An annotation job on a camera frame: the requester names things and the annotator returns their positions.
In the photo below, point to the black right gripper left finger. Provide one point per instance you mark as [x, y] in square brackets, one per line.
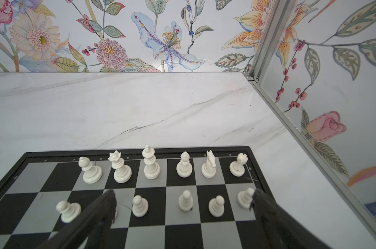
[92, 225]

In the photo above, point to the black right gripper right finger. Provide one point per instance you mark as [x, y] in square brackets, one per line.
[279, 230]

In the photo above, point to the white pawn piece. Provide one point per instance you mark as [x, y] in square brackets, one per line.
[245, 198]
[68, 211]
[216, 206]
[186, 201]
[140, 206]

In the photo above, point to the white bishop piece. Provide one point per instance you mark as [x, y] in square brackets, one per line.
[184, 167]
[92, 173]

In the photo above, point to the white queen piece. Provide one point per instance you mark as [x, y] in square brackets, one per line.
[122, 172]

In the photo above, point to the white rook piece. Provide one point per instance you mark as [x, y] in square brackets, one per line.
[237, 167]

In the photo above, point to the white king piece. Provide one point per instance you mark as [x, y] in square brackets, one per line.
[152, 168]

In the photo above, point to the black and silver chessboard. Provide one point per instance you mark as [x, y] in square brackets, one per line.
[38, 181]

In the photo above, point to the white knight piece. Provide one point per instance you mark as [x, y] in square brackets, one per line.
[209, 167]

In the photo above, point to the white bishop piece right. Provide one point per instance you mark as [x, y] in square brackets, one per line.
[184, 167]

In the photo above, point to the aluminium corner frame post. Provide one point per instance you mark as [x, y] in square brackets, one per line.
[316, 63]

